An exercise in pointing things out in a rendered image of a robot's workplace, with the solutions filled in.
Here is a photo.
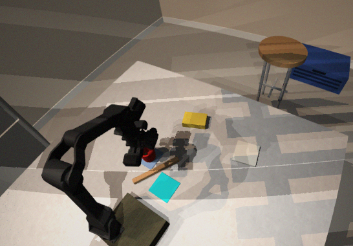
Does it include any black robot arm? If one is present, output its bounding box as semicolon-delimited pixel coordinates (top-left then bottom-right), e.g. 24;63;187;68
41;97;158;243

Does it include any long wooden bar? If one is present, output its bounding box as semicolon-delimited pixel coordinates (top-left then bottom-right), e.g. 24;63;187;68
132;156;179;184

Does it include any dark red cup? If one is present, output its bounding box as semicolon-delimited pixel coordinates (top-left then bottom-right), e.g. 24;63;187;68
142;147;156;162

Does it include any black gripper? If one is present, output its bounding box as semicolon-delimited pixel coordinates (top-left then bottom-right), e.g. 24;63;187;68
122;120;148;167

